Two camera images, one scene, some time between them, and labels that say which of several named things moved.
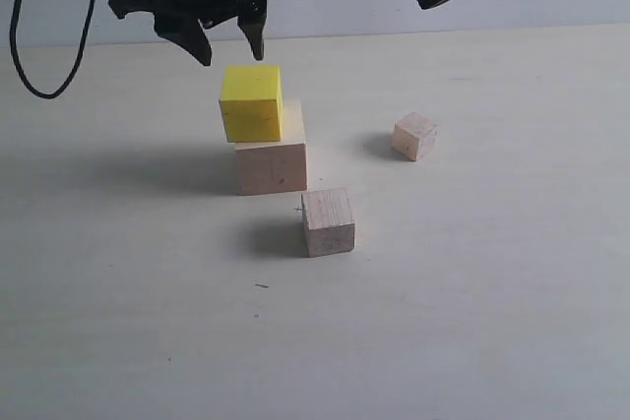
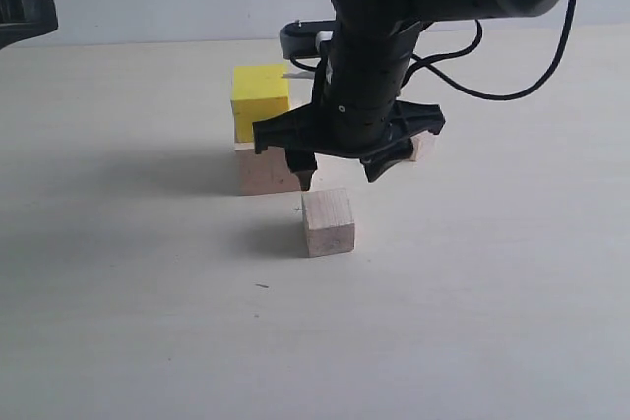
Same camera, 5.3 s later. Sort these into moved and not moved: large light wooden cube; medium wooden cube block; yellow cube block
Moved: yellow cube block
Not moved: large light wooden cube; medium wooden cube block
